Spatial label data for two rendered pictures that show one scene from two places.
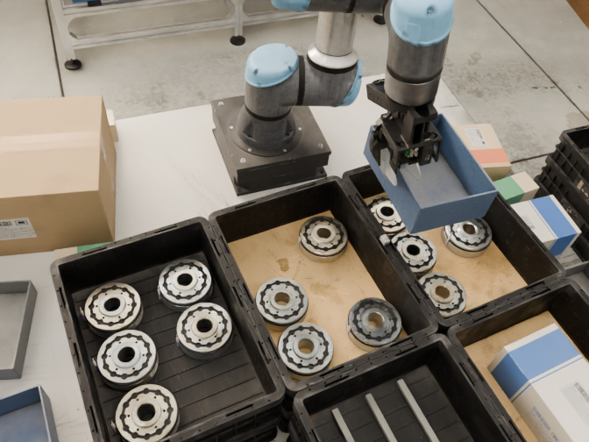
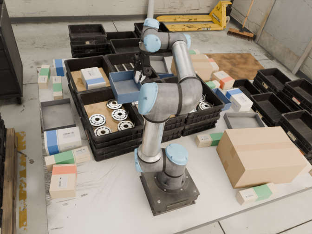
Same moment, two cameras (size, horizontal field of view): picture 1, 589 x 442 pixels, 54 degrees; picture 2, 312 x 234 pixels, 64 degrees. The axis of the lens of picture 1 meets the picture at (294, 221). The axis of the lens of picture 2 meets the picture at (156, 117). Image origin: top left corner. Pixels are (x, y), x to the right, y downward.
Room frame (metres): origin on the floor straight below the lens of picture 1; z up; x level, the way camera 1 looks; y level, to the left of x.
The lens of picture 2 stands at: (1.86, -0.07, 1.98)
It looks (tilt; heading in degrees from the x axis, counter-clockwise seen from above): 44 degrees down; 178
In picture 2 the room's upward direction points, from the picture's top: 10 degrees clockwise
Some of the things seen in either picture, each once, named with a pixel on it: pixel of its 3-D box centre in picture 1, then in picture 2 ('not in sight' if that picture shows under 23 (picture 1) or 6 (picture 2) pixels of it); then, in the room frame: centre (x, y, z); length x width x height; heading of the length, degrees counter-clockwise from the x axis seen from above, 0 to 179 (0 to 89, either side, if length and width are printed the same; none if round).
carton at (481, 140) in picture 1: (475, 154); (64, 180); (1.15, -0.47, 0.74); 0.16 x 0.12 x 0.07; 14
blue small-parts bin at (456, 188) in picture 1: (427, 170); (126, 86); (0.72, -0.22, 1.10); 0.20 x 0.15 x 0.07; 25
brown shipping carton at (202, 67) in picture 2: not in sight; (191, 68); (-0.09, 0.24, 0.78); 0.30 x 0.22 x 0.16; 108
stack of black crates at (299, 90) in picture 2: not in sight; (297, 107); (-0.30, 1.50, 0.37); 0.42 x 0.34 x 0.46; 25
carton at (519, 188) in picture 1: (491, 199); (68, 158); (1.01, -0.50, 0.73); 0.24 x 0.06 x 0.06; 121
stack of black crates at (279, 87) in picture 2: not in sight; (271, 89); (-0.65, 1.33, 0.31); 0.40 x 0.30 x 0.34; 25
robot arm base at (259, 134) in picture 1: (266, 115); (172, 172); (1.08, 0.10, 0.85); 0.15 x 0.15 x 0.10
